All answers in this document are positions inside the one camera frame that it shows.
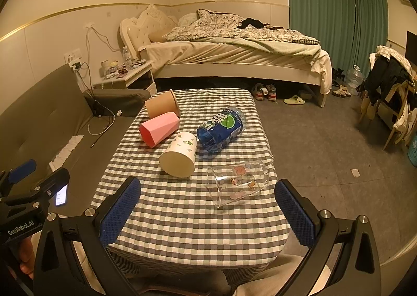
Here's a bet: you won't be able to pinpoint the white leaf-print paper cup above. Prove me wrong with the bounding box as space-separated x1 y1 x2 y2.
159 132 197 178

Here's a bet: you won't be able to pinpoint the pink faceted cup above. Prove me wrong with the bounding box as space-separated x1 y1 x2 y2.
139 112 180 149

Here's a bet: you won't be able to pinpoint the brown paper cup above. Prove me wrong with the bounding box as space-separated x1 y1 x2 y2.
145 90 180 119

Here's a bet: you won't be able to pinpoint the lit smartphone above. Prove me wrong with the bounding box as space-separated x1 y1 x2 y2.
55 185 68 206

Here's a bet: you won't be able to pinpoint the white paper strip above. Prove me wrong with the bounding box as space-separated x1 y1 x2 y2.
49 135 83 172

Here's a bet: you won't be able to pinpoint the grey sofa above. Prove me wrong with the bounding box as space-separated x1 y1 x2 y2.
1 65 151 216

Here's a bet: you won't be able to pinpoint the grey checked tablecloth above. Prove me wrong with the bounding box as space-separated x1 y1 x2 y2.
91 88 290 273

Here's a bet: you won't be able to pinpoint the clear glass with stickers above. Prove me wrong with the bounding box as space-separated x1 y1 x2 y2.
206 161 269 208

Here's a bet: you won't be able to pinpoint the white bedside table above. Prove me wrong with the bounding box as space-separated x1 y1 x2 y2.
93 60 158 95

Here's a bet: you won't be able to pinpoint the green slipper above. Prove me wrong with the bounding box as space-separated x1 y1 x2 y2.
283 95 305 106

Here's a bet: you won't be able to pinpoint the wooden chair with clothes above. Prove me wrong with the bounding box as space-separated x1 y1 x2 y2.
360 45 416 146

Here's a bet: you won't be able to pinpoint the large water jug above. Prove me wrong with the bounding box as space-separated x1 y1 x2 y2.
345 65 364 96

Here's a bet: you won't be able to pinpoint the blue label plastic bottle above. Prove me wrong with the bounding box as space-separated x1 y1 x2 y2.
197 107 246 153

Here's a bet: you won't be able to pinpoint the sneakers under bed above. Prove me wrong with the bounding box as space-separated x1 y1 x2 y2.
252 83 277 102

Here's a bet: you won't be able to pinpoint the bed with cream sheets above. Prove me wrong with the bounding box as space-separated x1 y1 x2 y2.
119 4 332 107

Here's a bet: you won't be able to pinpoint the patterned duvet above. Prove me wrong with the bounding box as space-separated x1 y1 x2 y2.
164 9 320 45

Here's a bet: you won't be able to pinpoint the green curtain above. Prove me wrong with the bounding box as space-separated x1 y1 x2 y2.
289 0 389 76

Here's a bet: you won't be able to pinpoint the wall power strip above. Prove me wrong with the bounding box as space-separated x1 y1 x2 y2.
69 58 81 72

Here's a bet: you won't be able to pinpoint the white charging cable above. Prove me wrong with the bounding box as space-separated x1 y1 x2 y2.
85 25 122 137

